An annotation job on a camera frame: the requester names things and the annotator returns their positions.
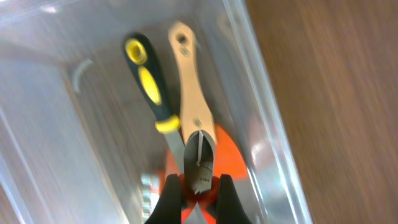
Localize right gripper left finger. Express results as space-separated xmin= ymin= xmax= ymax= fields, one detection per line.
xmin=145 ymin=174 xmax=182 ymax=224

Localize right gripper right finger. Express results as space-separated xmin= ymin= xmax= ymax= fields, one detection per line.
xmin=216 ymin=174 xmax=251 ymax=224

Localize socket set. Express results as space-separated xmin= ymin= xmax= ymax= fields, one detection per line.
xmin=140 ymin=174 xmax=161 ymax=223

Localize small red handled cutters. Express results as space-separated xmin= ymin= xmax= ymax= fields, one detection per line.
xmin=180 ymin=130 xmax=221 ymax=223

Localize orange scraper wooden handle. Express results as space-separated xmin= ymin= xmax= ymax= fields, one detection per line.
xmin=166 ymin=21 xmax=248 ymax=179

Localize metal file yellow black handle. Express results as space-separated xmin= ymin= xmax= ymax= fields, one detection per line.
xmin=122 ymin=32 xmax=185 ymax=174

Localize clear plastic container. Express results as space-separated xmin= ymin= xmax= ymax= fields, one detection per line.
xmin=1 ymin=0 xmax=312 ymax=223

